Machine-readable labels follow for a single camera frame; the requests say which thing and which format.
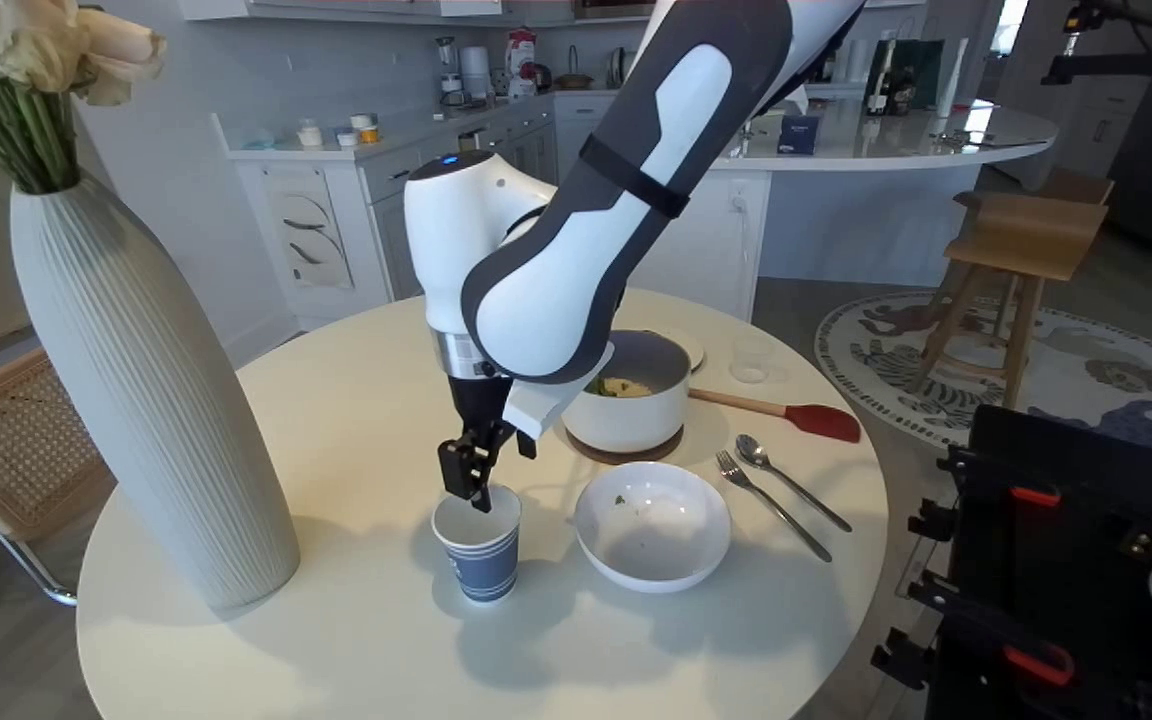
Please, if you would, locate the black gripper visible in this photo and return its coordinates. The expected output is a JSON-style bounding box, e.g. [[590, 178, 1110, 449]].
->
[[435, 374, 515, 516]]

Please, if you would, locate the blue and white cup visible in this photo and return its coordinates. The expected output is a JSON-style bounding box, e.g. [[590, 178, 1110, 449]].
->
[[427, 478, 526, 608]]

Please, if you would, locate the silver spoon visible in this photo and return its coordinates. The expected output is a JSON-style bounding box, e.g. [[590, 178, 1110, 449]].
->
[[730, 431, 855, 536]]

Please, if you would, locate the silver fork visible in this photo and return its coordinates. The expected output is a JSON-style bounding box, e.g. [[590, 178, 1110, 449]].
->
[[712, 449, 834, 569]]

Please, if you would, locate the dark round trivet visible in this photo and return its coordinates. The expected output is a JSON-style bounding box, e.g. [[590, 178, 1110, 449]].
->
[[569, 423, 687, 466]]

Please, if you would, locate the white bowl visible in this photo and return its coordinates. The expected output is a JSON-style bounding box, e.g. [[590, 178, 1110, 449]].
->
[[570, 458, 737, 596]]

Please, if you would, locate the white kitchen counter cabinet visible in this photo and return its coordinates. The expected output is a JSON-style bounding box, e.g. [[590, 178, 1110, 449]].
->
[[206, 94, 561, 335]]

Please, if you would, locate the grey ribbed vase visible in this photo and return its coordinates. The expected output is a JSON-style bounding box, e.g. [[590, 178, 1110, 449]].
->
[[6, 177, 305, 615]]

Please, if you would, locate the wicker back chair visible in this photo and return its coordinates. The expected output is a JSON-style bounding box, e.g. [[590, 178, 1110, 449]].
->
[[0, 346, 121, 613]]

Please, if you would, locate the wooden bar stool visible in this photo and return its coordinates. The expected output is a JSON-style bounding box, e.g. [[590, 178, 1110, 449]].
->
[[920, 189, 1117, 413]]

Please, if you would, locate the cream flower bouquet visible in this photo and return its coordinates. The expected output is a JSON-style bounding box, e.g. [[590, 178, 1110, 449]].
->
[[0, 0, 166, 200]]

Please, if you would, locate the round patterned rug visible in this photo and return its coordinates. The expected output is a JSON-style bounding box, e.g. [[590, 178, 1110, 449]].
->
[[813, 292, 1152, 466]]

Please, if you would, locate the black perforated side table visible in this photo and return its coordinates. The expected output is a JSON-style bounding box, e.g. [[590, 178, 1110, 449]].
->
[[869, 401, 1152, 720]]

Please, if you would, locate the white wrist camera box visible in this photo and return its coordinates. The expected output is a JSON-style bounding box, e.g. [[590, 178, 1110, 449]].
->
[[498, 374, 583, 443]]

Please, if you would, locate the white pot with long handle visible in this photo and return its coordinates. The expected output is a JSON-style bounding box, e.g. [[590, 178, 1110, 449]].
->
[[561, 327, 712, 455]]

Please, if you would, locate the red spatula with wooden handle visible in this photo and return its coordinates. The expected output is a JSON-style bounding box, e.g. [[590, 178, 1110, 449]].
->
[[687, 383, 862, 449]]

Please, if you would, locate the black clamp with red handle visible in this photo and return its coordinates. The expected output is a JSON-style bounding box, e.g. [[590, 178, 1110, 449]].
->
[[909, 450, 1067, 543], [869, 570, 1078, 697]]

